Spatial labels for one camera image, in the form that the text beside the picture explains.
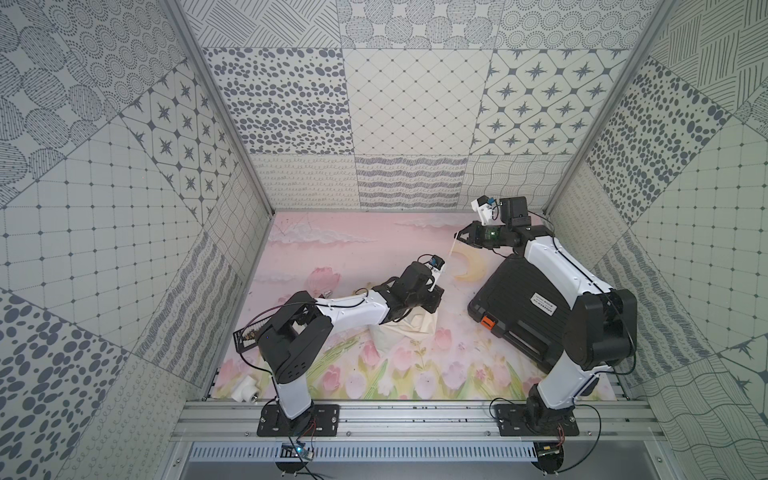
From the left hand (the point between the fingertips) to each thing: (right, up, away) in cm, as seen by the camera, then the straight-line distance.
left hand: (441, 287), depth 87 cm
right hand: (+5, +15, +1) cm, 16 cm away
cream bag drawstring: (+3, +13, -1) cm, 13 cm away
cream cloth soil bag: (-7, -11, -1) cm, 13 cm away
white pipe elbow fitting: (-52, -25, -11) cm, 59 cm away
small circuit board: (-40, -37, -16) cm, 57 cm away
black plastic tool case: (+23, -7, -1) cm, 24 cm away
